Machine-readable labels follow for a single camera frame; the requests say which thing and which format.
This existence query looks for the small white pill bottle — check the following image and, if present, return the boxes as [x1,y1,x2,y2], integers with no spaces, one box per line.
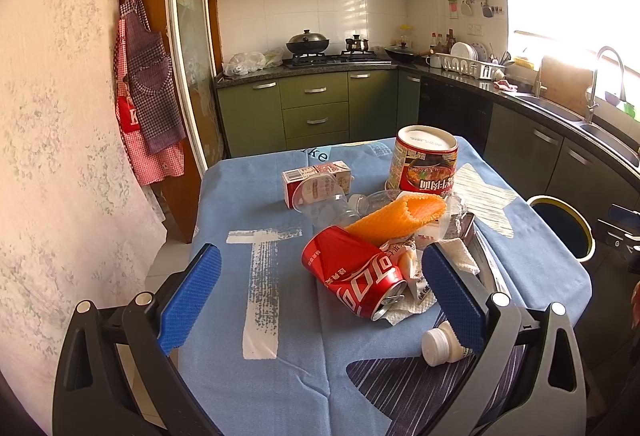
[421,321,473,367]

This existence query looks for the yellow rimmed dark trash bin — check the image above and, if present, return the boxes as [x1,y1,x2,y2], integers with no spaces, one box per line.
[527,195,596,263]

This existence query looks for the white paper tissue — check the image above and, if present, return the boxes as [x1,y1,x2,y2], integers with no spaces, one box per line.
[383,239,480,325]

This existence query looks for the crushed red cola can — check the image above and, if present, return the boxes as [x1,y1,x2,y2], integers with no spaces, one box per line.
[302,226,407,321]

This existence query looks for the orange foam fruit net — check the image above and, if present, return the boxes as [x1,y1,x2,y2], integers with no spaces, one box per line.
[345,193,447,246]

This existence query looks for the red instant noodle tub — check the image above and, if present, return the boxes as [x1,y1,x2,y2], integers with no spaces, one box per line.
[385,125,458,196]

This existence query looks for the red white milk carton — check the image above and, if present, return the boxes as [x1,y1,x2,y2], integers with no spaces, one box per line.
[282,161,352,209]

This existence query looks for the clear plastic cup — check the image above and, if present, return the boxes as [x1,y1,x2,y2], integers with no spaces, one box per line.
[296,195,356,231]

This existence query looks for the crushed clear plastic bottle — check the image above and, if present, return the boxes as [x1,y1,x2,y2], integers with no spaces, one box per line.
[347,190,401,218]

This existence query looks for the steel kitchen faucet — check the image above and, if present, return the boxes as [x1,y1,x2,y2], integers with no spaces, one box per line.
[585,46,627,124]

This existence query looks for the blue patterned tablecloth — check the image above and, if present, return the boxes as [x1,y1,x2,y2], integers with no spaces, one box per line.
[179,138,591,435]

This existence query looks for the green lower cabinets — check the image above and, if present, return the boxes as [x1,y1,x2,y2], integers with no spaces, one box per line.
[215,65,639,223]

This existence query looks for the wooden cutting board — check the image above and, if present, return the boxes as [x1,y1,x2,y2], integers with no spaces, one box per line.
[540,56,592,117]

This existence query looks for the red checked apron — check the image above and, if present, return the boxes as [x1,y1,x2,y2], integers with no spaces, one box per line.
[114,18,184,187]

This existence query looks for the white dish rack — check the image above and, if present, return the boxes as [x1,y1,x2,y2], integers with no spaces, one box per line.
[436,41,504,81]

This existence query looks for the clear plastic bag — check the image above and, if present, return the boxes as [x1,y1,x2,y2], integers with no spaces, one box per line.
[224,51,267,77]

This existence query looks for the black frying pan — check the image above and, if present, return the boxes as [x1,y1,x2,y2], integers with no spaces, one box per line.
[385,48,421,64]

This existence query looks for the gas stove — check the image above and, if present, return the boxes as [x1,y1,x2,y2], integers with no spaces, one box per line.
[283,51,393,68]

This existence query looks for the small steel pot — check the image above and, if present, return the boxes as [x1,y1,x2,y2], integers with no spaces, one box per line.
[345,34,369,53]

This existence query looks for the black wok with lid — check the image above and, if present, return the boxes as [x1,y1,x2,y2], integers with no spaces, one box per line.
[286,29,330,55]

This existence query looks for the glass sliding door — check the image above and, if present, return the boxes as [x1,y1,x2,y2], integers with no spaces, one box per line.
[165,0,224,175]

